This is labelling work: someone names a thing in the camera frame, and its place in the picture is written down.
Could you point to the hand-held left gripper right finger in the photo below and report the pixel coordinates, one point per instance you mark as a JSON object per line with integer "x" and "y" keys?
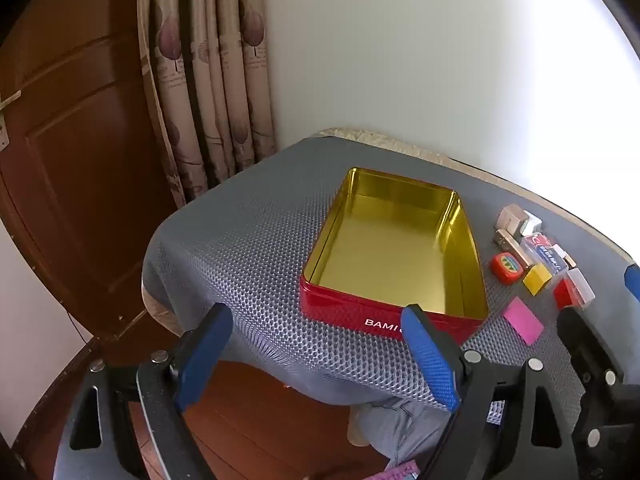
{"x": 432, "y": 360}

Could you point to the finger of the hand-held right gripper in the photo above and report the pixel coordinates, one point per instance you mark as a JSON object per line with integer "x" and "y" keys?
{"x": 595, "y": 355}
{"x": 634, "y": 284}

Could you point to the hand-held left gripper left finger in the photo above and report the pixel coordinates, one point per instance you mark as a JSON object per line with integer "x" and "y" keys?
{"x": 200, "y": 365}

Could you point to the red tin box gold inside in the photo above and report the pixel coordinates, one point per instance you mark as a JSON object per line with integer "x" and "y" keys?
{"x": 390, "y": 240}

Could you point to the gold and red lighter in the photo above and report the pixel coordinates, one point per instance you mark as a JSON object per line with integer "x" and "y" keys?
{"x": 506, "y": 244}

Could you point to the red box clear lid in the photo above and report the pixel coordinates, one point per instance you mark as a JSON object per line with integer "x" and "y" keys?
{"x": 567, "y": 292}

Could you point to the pink flat eraser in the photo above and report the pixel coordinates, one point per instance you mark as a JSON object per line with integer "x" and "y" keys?
{"x": 522, "y": 320}

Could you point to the yellow cube block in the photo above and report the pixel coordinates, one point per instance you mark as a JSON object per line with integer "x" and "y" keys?
{"x": 537, "y": 280}

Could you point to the blue face print tin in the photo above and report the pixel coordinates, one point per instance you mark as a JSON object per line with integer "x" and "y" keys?
{"x": 536, "y": 244}

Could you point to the red oval tin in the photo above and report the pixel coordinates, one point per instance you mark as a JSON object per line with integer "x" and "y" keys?
{"x": 506, "y": 267}

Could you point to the white charger plug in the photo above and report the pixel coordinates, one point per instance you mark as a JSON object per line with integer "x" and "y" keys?
{"x": 531, "y": 224}

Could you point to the grey mesh mat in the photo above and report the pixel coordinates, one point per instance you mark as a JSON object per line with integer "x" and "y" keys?
{"x": 260, "y": 260}

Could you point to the small beige cardboard box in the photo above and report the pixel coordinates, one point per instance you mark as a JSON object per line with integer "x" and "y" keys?
{"x": 510, "y": 219}

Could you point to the brown wooden door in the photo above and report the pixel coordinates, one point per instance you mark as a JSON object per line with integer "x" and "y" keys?
{"x": 85, "y": 185}

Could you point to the beige leaf print curtain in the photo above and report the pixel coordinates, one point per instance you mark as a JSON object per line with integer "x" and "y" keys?
{"x": 220, "y": 85}

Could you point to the brass door latch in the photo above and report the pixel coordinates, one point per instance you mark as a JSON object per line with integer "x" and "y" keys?
{"x": 10, "y": 99}

